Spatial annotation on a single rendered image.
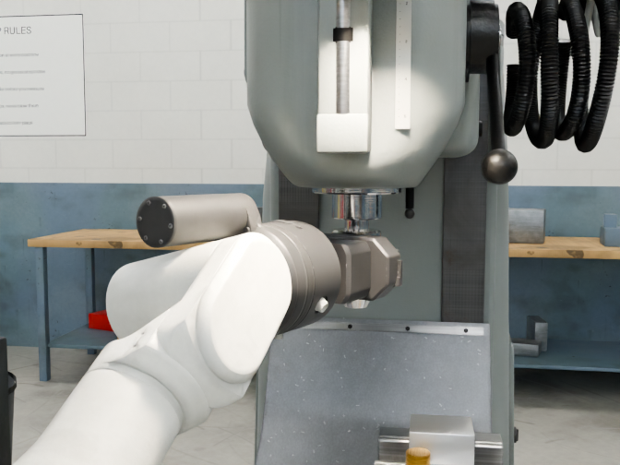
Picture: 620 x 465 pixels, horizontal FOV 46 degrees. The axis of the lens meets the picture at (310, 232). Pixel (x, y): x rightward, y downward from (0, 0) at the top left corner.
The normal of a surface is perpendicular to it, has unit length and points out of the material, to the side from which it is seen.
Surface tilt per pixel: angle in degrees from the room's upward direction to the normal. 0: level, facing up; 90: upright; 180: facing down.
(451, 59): 90
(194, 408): 116
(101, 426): 41
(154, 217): 89
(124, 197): 90
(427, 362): 63
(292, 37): 90
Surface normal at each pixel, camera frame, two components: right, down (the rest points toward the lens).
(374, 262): -0.52, 0.07
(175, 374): 0.25, 0.12
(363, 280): 0.86, 0.05
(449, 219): -0.15, 0.09
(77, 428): -0.07, -0.79
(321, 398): -0.14, -0.36
